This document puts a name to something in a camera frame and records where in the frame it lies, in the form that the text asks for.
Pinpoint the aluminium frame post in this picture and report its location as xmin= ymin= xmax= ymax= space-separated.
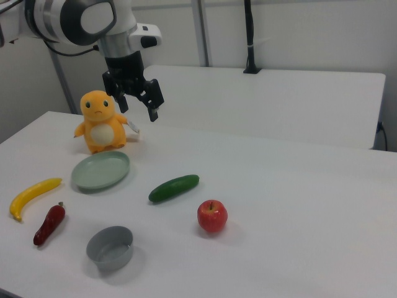
xmin=48 ymin=49 xmax=79 ymax=115
xmin=195 ymin=0 xmax=214 ymax=67

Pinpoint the red apple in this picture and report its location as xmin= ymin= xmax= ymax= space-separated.
xmin=197 ymin=199 xmax=228 ymax=233

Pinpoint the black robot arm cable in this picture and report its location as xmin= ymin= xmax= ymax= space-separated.
xmin=43 ymin=39 xmax=102 ymax=58

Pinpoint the black wall cable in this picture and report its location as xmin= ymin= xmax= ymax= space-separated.
xmin=376 ymin=120 xmax=389 ymax=150

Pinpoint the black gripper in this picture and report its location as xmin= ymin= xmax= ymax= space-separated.
xmin=102 ymin=52 xmax=165 ymax=123

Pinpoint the yellow banana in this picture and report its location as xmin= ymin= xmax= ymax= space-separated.
xmin=9 ymin=177 xmax=63 ymax=223

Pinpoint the orange plush toy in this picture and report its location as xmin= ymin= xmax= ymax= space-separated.
xmin=73 ymin=89 xmax=130 ymax=155

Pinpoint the red chili pepper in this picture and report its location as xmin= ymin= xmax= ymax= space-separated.
xmin=33 ymin=201 xmax=66 ymax=247

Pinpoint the grey round bowl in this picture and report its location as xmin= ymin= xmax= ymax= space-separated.
xmin=86 ymin=225 xmax=135 ymax=272

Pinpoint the green cucumber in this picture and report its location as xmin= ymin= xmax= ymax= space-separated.
xmin=148 ymin=174 xmax=200 ymax=204

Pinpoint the pale green round plate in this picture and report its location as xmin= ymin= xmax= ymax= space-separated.
xmin=71 ymin=151 xmax=131 ymax=191

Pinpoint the white side table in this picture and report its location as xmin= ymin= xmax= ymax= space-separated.
xmin=140 ymin=65 xmax=386 ymax=150

